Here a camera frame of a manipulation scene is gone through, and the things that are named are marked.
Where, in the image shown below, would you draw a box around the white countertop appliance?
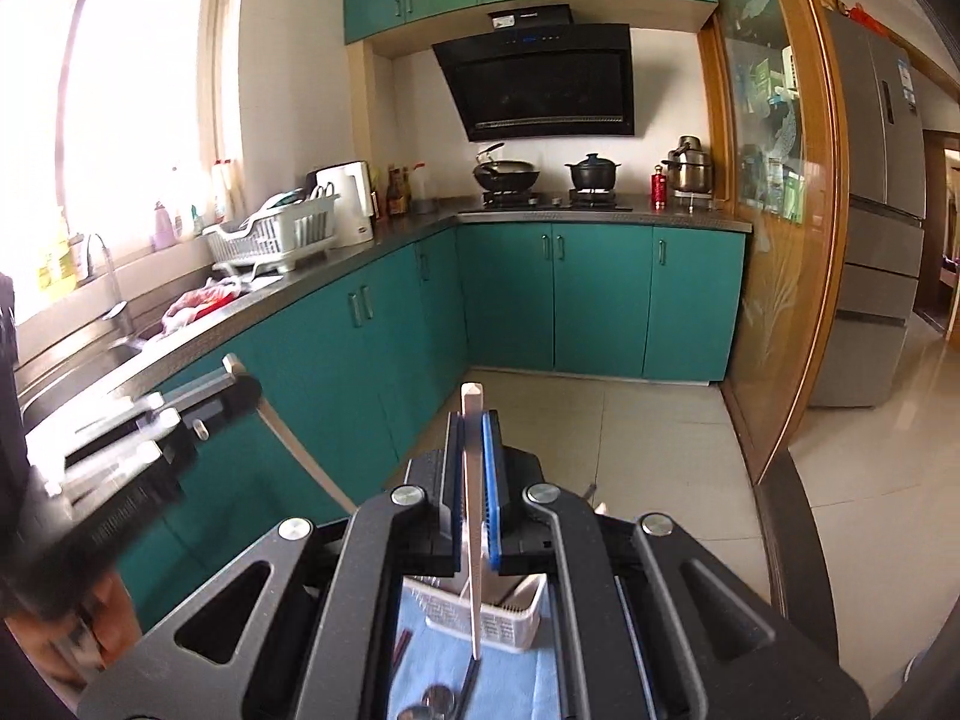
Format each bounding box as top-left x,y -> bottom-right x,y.
314,159 -> 375,248

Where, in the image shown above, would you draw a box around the group of sauce bottles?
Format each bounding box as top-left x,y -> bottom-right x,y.
385,164 -> 414,218

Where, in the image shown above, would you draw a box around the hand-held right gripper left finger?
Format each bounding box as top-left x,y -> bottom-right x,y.
78,412 -> 468,720

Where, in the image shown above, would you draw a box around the white dish rack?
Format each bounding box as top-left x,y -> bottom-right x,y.
202,190 -> 341,279

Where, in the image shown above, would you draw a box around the black range hood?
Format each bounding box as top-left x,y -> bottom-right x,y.
432,4 -> 638,143

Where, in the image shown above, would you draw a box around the steel sink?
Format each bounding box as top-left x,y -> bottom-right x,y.
15,313 -> 164,422

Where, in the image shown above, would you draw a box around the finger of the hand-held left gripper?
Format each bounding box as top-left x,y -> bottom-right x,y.
60,411 -> 205,492
154,372 -> 265,437

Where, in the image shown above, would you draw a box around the metal faucet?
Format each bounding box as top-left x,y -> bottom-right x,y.
85,232 -> 137,339

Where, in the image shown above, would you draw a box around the black lidded pot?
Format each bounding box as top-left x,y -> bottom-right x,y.
563,152 -> 620,191

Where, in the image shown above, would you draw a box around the brown wooden doorway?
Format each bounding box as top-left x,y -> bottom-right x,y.
910,130 -> 960,332

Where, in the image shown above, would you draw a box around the dark kitchen countertop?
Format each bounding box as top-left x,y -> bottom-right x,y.
15,204 -> 754,410

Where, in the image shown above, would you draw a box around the white chopstick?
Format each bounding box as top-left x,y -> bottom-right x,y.
222,353 -> 358,518
460,382 -> 489,662

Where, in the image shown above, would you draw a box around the teal base cabinets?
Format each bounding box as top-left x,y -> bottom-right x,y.
112,223 -> 748,632

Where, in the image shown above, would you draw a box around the black wok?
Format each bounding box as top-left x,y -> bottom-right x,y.
472,142 -> 543,193

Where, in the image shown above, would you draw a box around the white perforated utensil basket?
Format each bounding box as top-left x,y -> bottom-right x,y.
409,574 -> 549,651

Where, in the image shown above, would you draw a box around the white bottle with red cap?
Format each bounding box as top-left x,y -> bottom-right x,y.
211,157 -> 238,223

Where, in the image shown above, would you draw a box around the person's left hand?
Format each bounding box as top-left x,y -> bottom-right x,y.
6,568 -> 145,692

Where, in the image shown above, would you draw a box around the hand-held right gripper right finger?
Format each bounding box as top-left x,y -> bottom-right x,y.
480,409 -> 872,720

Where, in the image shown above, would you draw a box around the wooden framed glass door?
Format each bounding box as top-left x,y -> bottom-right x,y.
697,0 -> 846,482

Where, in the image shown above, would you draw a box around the blue striped cloth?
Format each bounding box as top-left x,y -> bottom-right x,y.
390,577 -> 565,720

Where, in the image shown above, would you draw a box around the red and white plastic bag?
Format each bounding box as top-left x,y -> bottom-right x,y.
160,277 -> 250,335

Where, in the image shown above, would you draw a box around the stainless steel pot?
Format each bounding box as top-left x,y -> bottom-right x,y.
661,136 -> 714,195

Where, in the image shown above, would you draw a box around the kitchen window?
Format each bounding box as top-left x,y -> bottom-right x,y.
0,0 -> 242,320

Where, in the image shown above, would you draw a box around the gas stove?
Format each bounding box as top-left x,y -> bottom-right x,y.
479,189 -> 635,212

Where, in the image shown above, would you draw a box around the silver refrigerator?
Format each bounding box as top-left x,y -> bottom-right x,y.
805,6 -> 928,410

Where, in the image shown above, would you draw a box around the yellow container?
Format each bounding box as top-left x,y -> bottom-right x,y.
37,206 -> 84,290

